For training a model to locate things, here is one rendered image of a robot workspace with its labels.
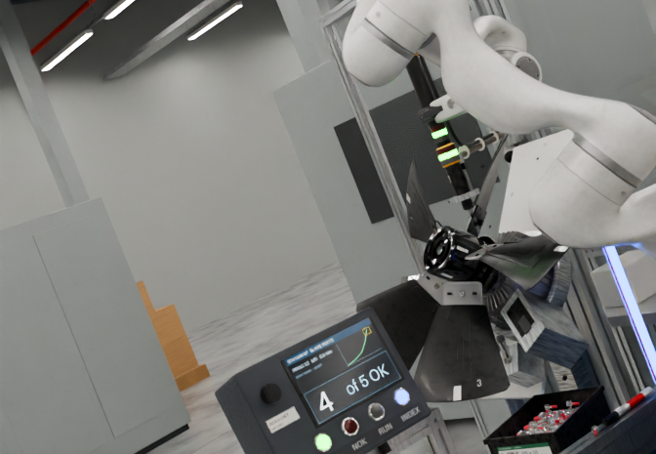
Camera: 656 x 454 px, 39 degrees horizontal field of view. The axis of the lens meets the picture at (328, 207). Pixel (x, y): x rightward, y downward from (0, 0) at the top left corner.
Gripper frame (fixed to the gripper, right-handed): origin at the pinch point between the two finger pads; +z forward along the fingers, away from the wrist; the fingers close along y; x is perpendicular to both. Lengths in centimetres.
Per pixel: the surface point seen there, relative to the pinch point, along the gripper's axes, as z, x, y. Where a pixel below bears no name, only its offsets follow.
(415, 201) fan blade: 30.3, -18.7, 8.9
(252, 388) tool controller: -40, -29, -82
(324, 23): 126, 50, 70
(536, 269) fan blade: -21.8, -37.4, -7.8
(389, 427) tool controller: -44, -43, -65
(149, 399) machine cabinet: 578, -117, 95
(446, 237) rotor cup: 7.5, -27.6, -3.4
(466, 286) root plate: 6.3, -39.5, -4.1
